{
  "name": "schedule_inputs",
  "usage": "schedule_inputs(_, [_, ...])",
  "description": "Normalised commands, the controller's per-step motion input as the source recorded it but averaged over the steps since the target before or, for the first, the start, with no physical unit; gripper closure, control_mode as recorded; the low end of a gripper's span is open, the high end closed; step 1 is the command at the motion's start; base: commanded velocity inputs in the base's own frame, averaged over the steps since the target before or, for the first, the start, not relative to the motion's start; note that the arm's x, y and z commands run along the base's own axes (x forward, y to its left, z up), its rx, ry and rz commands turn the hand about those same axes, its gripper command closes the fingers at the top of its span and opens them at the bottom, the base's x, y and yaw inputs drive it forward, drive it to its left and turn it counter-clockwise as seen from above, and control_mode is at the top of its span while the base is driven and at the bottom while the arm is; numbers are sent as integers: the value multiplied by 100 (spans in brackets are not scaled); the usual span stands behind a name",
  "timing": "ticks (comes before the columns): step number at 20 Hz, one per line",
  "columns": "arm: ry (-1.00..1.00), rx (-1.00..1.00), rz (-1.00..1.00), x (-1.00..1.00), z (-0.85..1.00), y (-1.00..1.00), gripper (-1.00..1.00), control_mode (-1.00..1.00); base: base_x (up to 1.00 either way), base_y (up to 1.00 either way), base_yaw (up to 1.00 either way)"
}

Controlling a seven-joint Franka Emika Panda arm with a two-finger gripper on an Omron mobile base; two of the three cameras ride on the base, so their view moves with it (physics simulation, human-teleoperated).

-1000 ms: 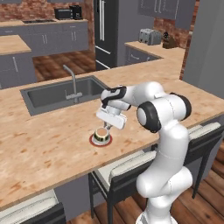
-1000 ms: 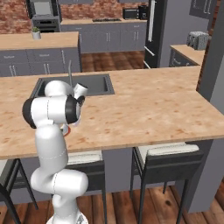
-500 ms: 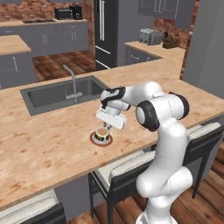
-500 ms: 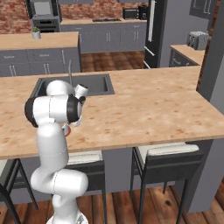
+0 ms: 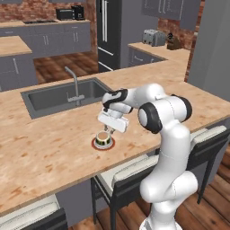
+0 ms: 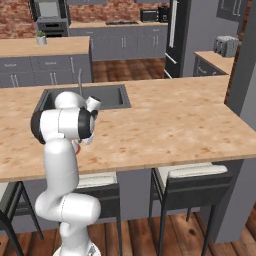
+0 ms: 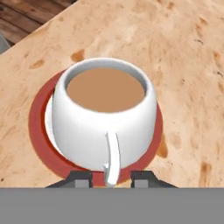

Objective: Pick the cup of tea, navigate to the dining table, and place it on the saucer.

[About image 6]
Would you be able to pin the grey sink tap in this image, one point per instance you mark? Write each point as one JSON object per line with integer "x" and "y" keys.
{"x": 80, "y": 83}

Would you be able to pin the black coffee machine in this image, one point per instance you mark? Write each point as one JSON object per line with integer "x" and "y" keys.
{"x": 163, "y": 14}

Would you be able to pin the black and steel oven stack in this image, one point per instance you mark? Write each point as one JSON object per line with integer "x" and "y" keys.
{"x": 50, "y": 16}

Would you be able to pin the grey cupboard run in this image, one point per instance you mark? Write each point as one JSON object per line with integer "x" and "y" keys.
{"x": 123, "y": 41}

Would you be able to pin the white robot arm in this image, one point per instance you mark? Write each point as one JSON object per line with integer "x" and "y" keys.
{"x": 61, "y": 160}

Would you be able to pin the grey island cupboards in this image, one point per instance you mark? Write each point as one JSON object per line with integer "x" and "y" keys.
{"x": 43, "y": 70}

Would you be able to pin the black microwave oven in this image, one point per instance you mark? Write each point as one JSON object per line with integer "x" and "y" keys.
{"x": 149, "y": 15}

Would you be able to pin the dark grey sink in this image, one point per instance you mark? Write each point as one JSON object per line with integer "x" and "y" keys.
{"x": 110, "y": 96}

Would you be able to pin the grey cupboards under side counter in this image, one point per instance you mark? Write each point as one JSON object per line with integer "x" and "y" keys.
{"x": 205, "y": 68}

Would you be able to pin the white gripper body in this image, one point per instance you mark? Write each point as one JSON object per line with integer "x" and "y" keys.
{"x": 88, "y": 140}

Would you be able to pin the small potted plant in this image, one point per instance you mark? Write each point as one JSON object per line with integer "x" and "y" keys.
{"x": 41, "y": 38}

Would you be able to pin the silver toaster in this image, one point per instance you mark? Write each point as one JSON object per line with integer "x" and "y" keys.
{"x": 226, "y": 46}

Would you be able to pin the dark grey fridge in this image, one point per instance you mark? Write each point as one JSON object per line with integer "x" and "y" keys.
{"x": 196, "y": 33}

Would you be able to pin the grey wall cupboard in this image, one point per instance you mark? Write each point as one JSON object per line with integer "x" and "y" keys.
{"x": 233, "y": 10}

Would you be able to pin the black hob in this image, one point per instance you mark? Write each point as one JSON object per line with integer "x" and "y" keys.
{"x": 121, "y": 23}

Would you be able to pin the red cup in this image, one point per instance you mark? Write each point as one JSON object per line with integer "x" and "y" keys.
{"x": 78, "y": 149}

